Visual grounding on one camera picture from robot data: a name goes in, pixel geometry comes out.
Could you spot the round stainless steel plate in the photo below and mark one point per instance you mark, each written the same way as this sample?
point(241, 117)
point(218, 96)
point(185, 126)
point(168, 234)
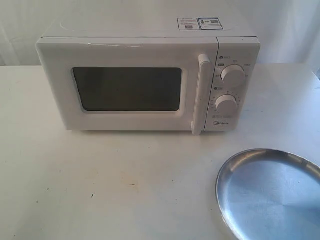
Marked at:
point(268, 194)

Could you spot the lower white control knob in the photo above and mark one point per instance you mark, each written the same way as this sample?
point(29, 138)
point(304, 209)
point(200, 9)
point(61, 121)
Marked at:
point(226, 104)

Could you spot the white microwave door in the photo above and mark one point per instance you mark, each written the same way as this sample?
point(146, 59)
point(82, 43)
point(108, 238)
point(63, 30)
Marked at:
point(130, 84)

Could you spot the upper white control knob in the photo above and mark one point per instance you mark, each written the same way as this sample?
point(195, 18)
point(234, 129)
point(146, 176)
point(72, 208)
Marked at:
point(233, 76)

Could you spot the white control knob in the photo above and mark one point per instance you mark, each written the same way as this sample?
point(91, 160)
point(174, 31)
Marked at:
point(233, 76)
point(226, 104)

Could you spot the white microwave oven body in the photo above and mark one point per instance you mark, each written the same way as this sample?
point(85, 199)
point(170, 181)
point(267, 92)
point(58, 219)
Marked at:
point(235, 48)

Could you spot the blue white label stickers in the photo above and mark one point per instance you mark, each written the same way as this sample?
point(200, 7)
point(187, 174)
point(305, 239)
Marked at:
point(199, 24)

